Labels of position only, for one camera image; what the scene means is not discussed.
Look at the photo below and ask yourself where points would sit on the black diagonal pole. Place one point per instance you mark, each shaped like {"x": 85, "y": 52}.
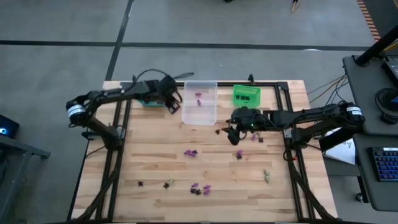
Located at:
{"x": 376, "y": 46}

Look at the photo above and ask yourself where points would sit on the grey desk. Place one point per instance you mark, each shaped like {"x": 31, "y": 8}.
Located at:
{"x": 360, "y": 93}
{"x": 367, "y": 186}

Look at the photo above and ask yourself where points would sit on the black flat device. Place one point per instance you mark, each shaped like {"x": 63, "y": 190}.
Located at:
{"x": 392, "y": 70}

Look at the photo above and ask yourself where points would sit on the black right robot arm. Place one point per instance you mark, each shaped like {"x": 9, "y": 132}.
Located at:
{"x": 311, "y": 115}

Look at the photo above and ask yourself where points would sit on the grey metal stand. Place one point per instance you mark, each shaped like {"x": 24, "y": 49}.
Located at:
{"x": 25, "y": 148}

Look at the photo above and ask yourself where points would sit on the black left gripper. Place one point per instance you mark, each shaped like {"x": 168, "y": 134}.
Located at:
{"x": 164, "y": 90}

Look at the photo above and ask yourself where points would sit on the black caster wheel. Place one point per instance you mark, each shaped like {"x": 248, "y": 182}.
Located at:
{"x": 359, "y": 197}

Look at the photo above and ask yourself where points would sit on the green plastic basket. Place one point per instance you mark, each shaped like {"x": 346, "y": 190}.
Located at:
{"x": 247, "y": 90}

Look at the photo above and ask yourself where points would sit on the teal plastic bin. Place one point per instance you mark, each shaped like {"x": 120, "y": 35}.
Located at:
{"x": 157, "y": 105}

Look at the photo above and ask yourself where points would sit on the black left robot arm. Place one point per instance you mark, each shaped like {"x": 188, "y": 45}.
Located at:
{"x": 105, "y": 96}

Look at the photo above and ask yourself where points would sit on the black backlit keyboard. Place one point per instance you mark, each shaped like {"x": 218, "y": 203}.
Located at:
{"x": 385, "y": 165}

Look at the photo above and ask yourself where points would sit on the cream plastic skull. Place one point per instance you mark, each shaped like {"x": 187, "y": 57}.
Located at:
{"x": 267, "y": 180}
{"x": 171, "y": 180}
{"x": 266, "y": 172}

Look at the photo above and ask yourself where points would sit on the black box with blue light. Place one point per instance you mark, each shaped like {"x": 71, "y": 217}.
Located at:
{"x": 7, "y": 126}

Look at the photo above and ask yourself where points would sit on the wooden stick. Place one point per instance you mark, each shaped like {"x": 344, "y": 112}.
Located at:
{"x": 294, "y": 5}

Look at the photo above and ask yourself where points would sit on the clear plastic bin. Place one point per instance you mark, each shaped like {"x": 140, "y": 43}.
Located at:
{"x": 199, "y": 118}

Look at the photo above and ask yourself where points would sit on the black round device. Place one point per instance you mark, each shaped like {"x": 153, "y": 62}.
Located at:
{"x": 385, "y": 105}

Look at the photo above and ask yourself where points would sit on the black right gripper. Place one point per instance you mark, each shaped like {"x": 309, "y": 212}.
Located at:
{"x": 248, "y": 119}

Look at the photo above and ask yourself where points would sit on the white paper sheet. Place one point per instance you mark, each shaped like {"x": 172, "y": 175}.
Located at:
{"x": 342, "y": 154}

